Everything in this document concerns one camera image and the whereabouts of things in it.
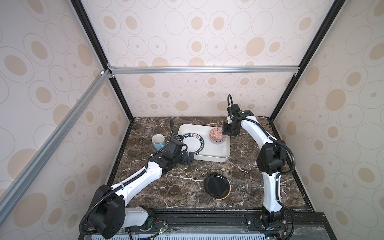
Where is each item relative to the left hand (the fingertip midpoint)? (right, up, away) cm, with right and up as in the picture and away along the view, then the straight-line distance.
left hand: (190, 152), depth 83 cm
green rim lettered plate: (+2, +4, +22) cm, 22 cm away
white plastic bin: (+14, -2, +17) cm, 22 cm away
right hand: (+22, +11, +14) cm, 28 cm away
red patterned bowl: (+17, +9, +21) cm, 28 cm away
